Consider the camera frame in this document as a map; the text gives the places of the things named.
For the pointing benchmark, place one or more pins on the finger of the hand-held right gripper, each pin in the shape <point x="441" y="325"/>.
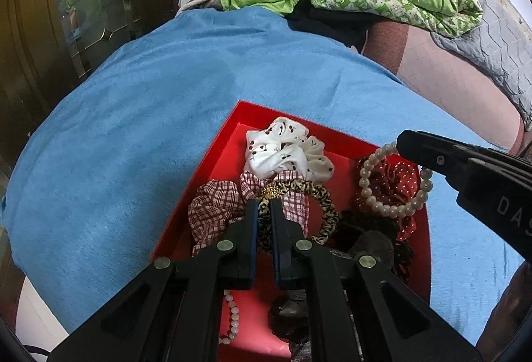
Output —
<point x="428" y="154"/>

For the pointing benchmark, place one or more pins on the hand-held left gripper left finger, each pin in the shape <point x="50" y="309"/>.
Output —
<point x="250" y="245"/>

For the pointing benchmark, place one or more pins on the blue cloth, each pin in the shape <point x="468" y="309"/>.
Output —
<point x="124" y="137"/>

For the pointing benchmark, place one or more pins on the grey quilt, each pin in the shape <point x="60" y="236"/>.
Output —
<point x="490" y="54"/>

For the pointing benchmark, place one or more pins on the dark cloth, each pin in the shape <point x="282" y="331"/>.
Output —
<point x="324" y="25"/>

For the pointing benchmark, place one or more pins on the red tray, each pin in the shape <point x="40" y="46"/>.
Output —
<point x="232" y="162"/>

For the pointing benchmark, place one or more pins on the leopard print scrunchie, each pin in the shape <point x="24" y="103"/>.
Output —
<point x="324" y="208"/>

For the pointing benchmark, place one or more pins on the pinkish brown mattress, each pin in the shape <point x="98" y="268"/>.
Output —
<point x="436" y="71"/>

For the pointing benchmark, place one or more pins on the person's right forearm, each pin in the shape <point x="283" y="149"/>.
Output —
<point x="513" y="304"/>

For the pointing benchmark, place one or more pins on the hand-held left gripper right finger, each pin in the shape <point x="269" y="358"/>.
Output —
<point x="277" y="245"/>

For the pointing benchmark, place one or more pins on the white dotted scrunchie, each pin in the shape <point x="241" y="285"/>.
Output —
<point x="266" y="154"/>

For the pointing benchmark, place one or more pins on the dark red dotted scrunchie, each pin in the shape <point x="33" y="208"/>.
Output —
<point x="401" y="179"/>

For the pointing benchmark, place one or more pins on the wooden door with glass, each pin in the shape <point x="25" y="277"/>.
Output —
<point x="41" y="33"/>

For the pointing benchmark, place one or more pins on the brown lace hair accessory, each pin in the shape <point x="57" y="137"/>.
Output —
<point x="374" y="247"/>

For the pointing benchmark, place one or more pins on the dark brown scrunchie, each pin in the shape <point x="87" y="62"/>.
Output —
<point x="286" y="312"/>

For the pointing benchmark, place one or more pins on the red plaid scrunchie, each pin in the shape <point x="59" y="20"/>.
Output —
<point x="212" y="208"/>

